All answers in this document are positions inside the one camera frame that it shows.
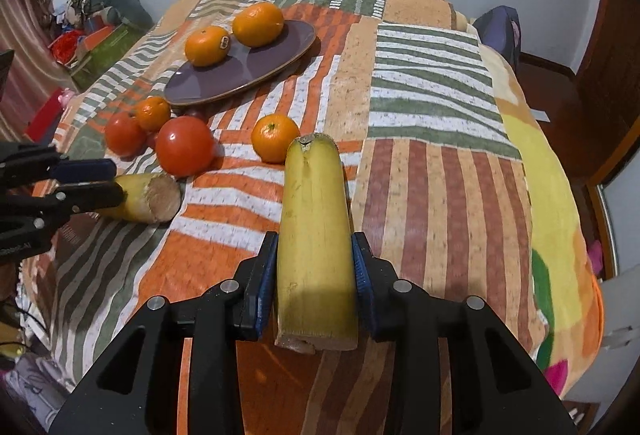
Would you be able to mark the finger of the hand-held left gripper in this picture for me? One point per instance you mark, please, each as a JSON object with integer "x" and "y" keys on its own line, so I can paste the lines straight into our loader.
{"x": 97, "y": 197}
{"x": 87, "y": 169}

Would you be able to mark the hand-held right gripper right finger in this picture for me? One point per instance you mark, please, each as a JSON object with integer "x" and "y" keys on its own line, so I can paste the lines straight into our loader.
{"x": 362, "y": 287}

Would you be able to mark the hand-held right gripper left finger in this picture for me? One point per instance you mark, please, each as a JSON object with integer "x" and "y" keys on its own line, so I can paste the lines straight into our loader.
{"x": 265, "y": 287}

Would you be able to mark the short yellow banana piece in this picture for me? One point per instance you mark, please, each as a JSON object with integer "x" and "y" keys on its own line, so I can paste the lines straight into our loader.
{"x": 147, "y": 199}

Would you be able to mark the long yellow banana piece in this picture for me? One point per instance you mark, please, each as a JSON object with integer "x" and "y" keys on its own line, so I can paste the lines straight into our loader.
{"x": 315, "y": 235}

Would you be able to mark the purple oval plate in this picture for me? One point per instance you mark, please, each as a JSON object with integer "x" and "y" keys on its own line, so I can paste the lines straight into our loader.
{"x": 250, "y": 65}

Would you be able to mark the smaller red tomato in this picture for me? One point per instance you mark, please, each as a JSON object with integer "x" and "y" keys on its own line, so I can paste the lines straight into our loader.
{"x": 124, "y": 134}

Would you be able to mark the red flat box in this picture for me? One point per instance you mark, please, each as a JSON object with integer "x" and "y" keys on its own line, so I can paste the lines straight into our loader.
{"x": 44, "y": 116}

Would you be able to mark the small orange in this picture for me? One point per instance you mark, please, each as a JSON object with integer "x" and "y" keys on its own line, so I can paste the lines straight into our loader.
{"x": 153, "y": 113}

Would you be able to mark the large red tomato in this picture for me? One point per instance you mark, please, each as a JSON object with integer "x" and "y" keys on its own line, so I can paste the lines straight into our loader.
{"x": 185, "y": 146}

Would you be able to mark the small dark red fruit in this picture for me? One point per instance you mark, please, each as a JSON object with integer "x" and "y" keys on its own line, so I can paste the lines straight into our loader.
{"x": 196, "y": 115}

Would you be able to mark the green cardboard box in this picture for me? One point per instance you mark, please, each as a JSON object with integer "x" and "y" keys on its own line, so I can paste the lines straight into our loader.
{"x": 105, "y": 46}

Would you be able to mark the red plastic bag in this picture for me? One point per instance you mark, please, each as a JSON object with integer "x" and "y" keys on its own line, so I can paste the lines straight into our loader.
{"x": 65, "y": 46}

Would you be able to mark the medium orange with green stem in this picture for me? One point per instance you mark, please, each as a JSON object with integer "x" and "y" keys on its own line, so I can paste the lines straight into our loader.
{"x": 275, "y": 138}

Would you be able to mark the striped curtain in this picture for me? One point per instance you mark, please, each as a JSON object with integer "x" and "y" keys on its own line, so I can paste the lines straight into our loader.
{"x": 25, "y": 20}

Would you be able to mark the grey-green bundle of clothes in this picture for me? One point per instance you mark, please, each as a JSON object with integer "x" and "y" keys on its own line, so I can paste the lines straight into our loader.
{"x": 120, "y": 5}

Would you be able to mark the orange with dark sticker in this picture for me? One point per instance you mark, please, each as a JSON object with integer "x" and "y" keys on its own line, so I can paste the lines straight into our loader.
{"x": 207, "y": 46}

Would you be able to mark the patchwork striped blanket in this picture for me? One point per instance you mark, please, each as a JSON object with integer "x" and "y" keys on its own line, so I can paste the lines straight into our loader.
{"x": 425, "y": 115}

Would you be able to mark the large plain orange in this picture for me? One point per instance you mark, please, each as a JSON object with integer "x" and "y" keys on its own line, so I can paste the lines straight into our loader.
{"x": 258, "y": 24}

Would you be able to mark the dark blue backpack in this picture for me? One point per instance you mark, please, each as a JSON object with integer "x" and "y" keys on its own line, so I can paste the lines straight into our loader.
{"x": 497, "y": 32}

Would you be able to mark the wooden wardrobe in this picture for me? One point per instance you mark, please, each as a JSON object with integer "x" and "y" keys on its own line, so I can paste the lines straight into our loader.
{"x": 612, "y": 65}

